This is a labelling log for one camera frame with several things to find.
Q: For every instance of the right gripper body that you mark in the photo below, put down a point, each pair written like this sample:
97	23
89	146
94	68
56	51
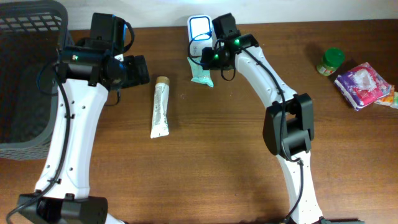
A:
207	63

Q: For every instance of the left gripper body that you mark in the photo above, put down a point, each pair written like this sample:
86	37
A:
131	78

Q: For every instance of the teal wet wipes pack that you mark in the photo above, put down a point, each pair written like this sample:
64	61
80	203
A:
199	75

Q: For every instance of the white tube with tan cap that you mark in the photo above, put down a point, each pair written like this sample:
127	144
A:
160	126

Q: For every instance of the green lid jar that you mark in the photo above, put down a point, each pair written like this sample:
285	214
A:
331	60

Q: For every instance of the pink purple tissue pack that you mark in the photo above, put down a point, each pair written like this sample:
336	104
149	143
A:
362	86

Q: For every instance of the orange small tissue box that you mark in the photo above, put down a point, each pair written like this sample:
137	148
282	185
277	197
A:
388	99

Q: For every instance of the green small tissue box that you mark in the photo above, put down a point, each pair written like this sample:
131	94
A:
394	103

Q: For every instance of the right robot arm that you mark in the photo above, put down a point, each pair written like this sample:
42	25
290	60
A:
288	128

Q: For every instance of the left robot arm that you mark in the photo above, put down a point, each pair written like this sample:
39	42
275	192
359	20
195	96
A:
85	73

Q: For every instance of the dark grey plastic basket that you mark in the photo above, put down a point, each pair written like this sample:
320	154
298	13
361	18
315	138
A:
33	34

